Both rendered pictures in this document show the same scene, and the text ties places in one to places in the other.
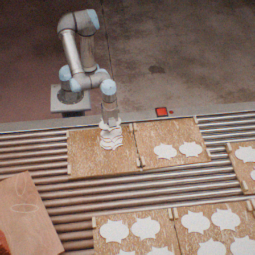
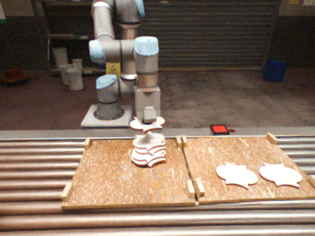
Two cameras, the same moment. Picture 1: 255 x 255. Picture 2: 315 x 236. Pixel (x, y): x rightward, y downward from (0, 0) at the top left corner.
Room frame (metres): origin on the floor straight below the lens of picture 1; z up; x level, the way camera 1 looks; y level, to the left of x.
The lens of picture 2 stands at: (0.67, 0.00, 1.47)
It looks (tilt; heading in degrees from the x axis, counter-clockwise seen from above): 27 degrees down; 7
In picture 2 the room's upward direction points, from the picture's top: straight up
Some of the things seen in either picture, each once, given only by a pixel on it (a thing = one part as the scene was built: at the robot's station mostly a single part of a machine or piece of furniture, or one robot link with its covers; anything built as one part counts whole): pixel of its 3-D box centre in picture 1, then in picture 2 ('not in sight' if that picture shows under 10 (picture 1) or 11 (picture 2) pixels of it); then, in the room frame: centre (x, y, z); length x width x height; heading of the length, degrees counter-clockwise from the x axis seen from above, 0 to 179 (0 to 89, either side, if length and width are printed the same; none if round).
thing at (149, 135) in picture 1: (169, 142); (240, 163); (1.36, -0.26, 0.93); 0.41 x 0.35 x 0.02; 100
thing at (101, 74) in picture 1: (100, 79); (136, 50); (1.47, 0.15, 1.33); 0.11 x 0.11 x 0.08; 20
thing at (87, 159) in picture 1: (102, 150); (131, 167); (1.29, 0.15, 0.93); 0.41 x 0.35 x 0.02; 99
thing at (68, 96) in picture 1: (69, 89); (108, 106); (1.81, 0.41, 0.93); 0.15 x 0.15 x 0.10
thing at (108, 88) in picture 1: (109, 90); (146, 55); (1.38, 0.10, 1.33); 0.09 x 0.08 x 0.11; 20
